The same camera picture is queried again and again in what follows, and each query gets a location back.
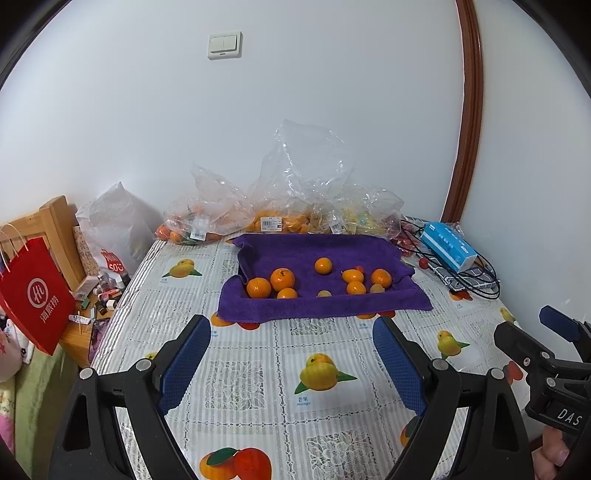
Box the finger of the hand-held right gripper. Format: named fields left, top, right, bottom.
left=493, top=320, right=559, bottom=374
left=539, top=305, right=591, bottom=356

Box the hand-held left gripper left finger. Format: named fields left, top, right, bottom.
left=62, top=315, right=212, bottom=480

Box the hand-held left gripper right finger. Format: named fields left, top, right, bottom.
left=372, top=316, right=529, bottom=480

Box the purple towel covered tray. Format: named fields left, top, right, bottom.
left=217, top=233, right=433, bottom=322

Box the large tangerine with dark stem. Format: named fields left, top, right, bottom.
left=270, top=268, right=296, bottom=292

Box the person's right hand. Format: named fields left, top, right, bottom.
left=531, top=427, right=573, bottom=480

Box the fruit printed tablecloth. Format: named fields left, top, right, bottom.
left=90, top=233, right=550, bottom=480

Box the black and white patterned pouch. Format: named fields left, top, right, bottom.
left=402, top=220, right=495, bottom=291

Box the clutter of small cosmetic bottles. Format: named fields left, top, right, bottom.
left=69, top=272, right=132, bottom=326

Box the blue tissue box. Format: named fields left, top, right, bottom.
left=419, top=222, right=479, bottom=273

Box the wooden nightstand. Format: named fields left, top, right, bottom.
left=58, top=300, right=112, bottom=367

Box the clear bag of red fruit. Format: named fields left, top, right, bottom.
left=389, top=222, right=423, bottom=257

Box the red and white packet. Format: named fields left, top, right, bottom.
left=100, top=248, right=130, bottom=280

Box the floral gift bag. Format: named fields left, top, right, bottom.
left=72, top=225, right=100, bottom=278

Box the clear bag of oranges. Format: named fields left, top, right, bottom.
left=156, top=161, right=252, bottom=244

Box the green blanket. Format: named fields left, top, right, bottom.
left=11, top=351, right=81, bottom=472

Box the clear bag of yellow packs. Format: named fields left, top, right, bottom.
left=311, top=182, right=404, bottom=236

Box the white plastic bag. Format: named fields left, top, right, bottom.
left=75, top=181, right=160, bottom=275

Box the red paper bag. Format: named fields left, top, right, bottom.
left=0, top=224, right=77, bottom=356

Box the pink plush toy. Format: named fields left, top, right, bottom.
left=0, top=314, right=24, bottom=381

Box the pink printed cloth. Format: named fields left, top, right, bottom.
left=0, top=383, right=17, bottom=467

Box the tall clear bag of tangerines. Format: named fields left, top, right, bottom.
left=246, top=119, right=358, bottom=234

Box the black cable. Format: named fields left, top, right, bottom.
left=399, top=219, right=502, bottom=298

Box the brown wooden door frame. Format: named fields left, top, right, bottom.
left=440, top=0, right=484, bottom=224

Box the white light switch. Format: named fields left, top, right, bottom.
left=207, top=31, right=243, bottom=60

